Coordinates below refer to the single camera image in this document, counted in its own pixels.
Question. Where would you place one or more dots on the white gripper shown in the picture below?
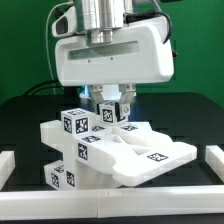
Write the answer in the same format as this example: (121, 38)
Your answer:
(139, 53)

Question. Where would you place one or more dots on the white tagged cube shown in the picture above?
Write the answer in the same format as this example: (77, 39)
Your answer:
(110, 113)
(76, 121)

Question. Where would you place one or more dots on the white chair back frame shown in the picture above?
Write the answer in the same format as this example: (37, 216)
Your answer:
(131, 154)

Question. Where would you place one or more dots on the white chair seat block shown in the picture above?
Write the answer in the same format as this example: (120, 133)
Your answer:
(79, 176)

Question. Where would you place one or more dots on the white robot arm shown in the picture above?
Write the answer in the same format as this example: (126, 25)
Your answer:
(104, 42)

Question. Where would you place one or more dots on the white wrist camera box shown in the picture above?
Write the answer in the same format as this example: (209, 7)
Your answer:
(65, 25)

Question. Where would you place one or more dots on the white right wall bar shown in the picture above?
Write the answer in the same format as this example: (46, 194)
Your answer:
(214, 157)

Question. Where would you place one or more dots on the white wall bar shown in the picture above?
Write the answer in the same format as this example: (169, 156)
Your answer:
(214, 157)
(7, 165)
(34, 205)

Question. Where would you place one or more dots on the white left wall bar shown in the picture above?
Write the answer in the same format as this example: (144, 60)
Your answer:
(7, 165)

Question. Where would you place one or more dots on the white front wall bar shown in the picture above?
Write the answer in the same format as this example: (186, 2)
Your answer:
(34, 205)

